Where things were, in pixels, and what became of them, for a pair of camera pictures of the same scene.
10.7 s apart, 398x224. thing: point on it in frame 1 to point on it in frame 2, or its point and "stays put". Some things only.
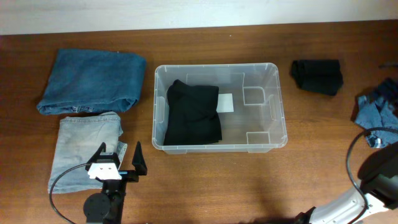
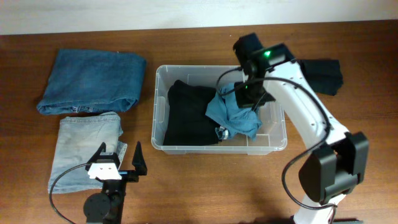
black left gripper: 125,176 stays put
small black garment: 323,76 stays put
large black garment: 191,114 stays put
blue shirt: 377,113 to 224,110
